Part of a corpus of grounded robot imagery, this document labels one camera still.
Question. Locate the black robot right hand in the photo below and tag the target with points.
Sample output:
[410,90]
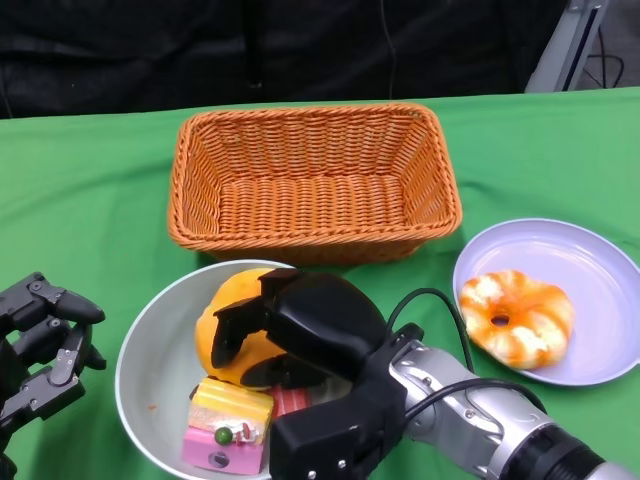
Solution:
[320,320]

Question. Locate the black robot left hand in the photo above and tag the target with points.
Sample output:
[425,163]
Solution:
[45,390]

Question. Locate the grey round bowl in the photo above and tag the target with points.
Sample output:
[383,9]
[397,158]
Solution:
[150,340]

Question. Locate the red striped cake slice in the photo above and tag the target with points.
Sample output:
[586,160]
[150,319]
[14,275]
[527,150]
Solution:
[290,400]

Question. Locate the orange wicker basket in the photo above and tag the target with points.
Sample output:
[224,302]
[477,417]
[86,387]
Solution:
[310,210]

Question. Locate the yellow cream cake slice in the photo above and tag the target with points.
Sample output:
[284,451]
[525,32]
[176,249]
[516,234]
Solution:
[225,400]

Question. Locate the pink cake slice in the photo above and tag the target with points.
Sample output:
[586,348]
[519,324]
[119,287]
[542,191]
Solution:
[200,447]

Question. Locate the lavender round plate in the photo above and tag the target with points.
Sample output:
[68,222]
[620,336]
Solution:
[575,260]

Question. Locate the green tablecloth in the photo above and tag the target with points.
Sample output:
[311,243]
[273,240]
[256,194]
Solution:
[100,200]

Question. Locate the black backdrop cloth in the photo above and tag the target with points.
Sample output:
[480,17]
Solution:
[150,50]

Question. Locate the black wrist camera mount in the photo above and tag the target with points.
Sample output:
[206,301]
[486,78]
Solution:
[320,440]

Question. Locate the grey metal frame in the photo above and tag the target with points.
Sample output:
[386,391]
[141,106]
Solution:
[557,55]

